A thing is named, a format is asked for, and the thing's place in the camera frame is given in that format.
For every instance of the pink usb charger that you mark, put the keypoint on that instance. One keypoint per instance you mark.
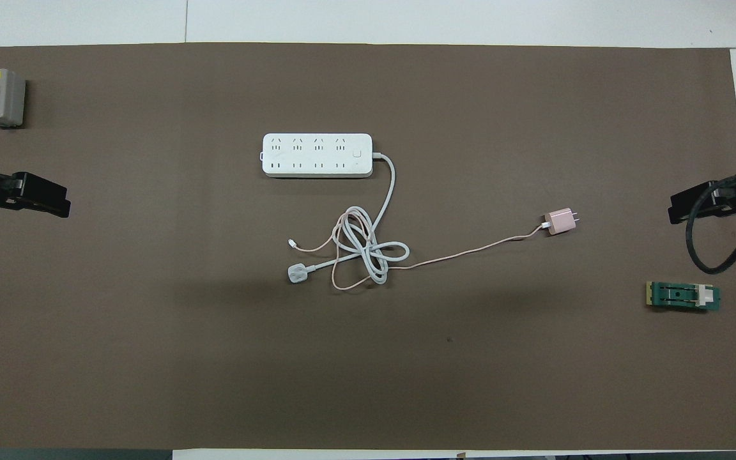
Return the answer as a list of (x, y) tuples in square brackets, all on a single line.
[(559, 222)]

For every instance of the white power strip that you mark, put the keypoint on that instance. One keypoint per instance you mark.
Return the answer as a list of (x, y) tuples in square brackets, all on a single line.
[(317, 156)]

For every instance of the green circuit board fixture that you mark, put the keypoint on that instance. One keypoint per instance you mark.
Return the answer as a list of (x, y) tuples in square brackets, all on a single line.
[(678, 296)]

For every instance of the brown table mat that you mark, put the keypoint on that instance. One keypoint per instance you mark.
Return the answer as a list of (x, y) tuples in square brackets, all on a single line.
[(470, 358)]

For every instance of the grey on-off switch box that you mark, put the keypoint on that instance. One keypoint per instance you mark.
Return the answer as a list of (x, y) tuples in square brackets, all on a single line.
[(7, 96)]

